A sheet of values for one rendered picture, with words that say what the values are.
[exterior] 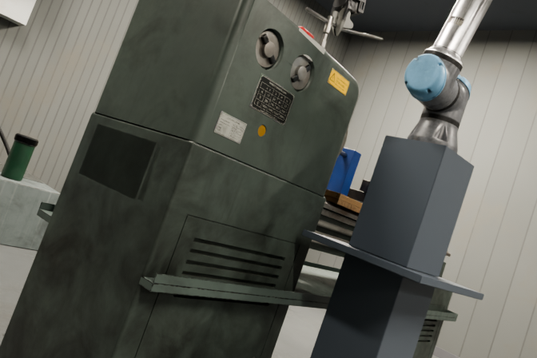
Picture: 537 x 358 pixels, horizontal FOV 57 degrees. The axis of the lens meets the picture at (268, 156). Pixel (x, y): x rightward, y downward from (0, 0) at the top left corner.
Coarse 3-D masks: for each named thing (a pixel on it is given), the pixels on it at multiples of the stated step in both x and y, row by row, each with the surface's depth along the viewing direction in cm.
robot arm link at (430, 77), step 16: (464, 0) 136; (480, 0) 135; (464, 16) 135; (480, 16) 136; (448, 32) 136; (464, 32) 135; (432, 48) 137; (448, 48) 136; (464, 48) 137; (416, 64) 137; (432, 64) 134; (448, 64) 134; (416, 80) 136; (432, 80) 133; (448, 80) 135; (416, 96) 138; (432, 96) 136; (448, 96) 138
